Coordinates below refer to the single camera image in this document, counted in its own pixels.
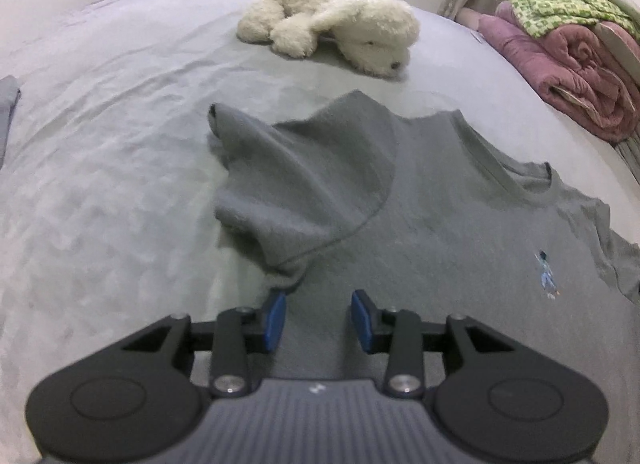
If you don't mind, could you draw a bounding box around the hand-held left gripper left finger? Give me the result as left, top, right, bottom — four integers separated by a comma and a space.
120, 289, 288, 399

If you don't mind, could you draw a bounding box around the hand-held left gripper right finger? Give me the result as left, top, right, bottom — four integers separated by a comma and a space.
350, 289, 519, 399

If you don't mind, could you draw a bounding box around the grey t-shirt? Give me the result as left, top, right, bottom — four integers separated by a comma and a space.
207, 89, 640, 382

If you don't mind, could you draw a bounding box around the bed with grey sheet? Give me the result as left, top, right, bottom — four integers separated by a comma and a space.
0, 0, 640, 464

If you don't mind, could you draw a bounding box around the white plush dog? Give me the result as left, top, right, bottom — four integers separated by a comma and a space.
236, 0, 421, 79

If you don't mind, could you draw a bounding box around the grey-green quilt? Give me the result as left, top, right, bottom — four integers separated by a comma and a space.
614, 137, 640, 186

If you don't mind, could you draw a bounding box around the pale pink cushion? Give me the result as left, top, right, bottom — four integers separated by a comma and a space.
457, 7, 496, 31

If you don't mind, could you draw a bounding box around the pink folded blanket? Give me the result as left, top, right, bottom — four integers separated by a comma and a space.
492, 0, 640, 142

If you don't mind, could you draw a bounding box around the beige pillow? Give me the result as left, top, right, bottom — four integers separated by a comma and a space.
592, 20, 640, 110

